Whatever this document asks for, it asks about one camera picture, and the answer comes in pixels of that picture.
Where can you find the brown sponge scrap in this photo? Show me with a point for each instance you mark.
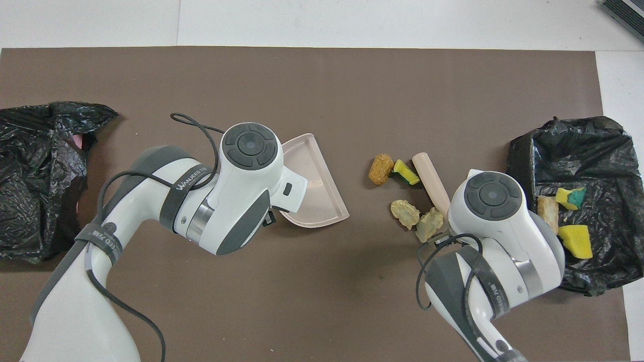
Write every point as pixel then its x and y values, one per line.
pixel 381 169

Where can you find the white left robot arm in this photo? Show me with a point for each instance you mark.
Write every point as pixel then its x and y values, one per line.
pixel 236 191

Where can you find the orange striped beige sponge scrap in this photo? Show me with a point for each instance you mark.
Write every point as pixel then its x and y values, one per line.
pixel 548 215

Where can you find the brown table mat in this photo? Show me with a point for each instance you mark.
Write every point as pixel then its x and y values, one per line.
pixel 322 65

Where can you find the beige hand brush black bristles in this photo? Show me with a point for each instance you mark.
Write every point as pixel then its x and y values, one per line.
pixel 430 176

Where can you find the beige plastic dustpan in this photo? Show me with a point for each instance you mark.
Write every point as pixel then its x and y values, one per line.
pixel 319 191

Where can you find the pink bin with black bag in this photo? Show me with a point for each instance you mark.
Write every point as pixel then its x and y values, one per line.
pixel 35 191

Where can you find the pale grey-beige sponge scrap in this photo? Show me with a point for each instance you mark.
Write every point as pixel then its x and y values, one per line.
pixel 429 225

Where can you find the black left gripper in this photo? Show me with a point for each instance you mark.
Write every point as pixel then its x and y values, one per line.
pixel 269 219

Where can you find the beige crumbly sponge scrap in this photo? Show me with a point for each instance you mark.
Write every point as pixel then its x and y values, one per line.
pixel 405 213

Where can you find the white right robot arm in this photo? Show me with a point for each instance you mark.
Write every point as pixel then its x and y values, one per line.
pixel 503 236

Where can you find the dark ribbed vent panel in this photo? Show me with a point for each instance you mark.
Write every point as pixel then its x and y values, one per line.
pixel 626 17

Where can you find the rectangular bin with black bag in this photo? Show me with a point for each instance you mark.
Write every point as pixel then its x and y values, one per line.
pixel 604 151

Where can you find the green and yellow sponge scrap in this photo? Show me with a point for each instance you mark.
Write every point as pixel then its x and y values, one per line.
pixel 571 197

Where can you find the yellow sponge wedge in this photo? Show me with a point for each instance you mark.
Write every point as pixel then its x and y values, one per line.
pixel 576 242

